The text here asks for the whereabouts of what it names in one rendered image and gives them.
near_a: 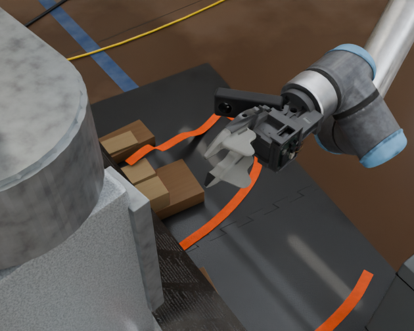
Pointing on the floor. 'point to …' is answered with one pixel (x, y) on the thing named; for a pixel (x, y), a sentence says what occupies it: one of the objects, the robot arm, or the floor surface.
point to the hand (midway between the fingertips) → (207, 165)
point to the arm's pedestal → (405, 298)
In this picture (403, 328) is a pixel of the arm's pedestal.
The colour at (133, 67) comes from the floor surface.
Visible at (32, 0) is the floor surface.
